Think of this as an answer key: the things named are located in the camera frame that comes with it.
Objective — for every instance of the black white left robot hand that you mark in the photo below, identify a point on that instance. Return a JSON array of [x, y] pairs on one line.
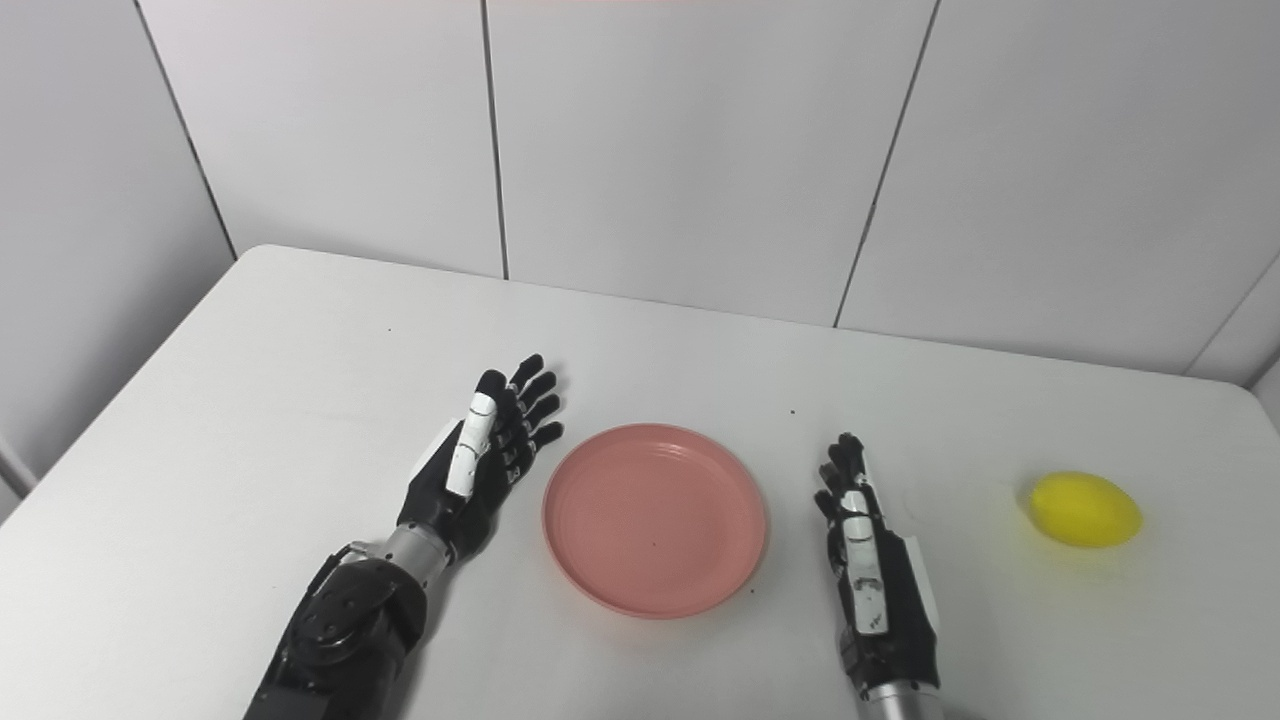
[[460, 490]]

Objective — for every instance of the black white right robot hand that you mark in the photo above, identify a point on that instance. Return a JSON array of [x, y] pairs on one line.
[[885, 610]]

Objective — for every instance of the pink plastic plate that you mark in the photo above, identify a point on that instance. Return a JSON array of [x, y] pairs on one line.
[[655, 520]]

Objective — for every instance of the yellow lemon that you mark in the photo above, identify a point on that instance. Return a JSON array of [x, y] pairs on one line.
[[1085, 510]]

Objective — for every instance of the white wall corner post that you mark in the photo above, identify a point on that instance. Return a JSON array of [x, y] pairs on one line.
[[15, 468]]

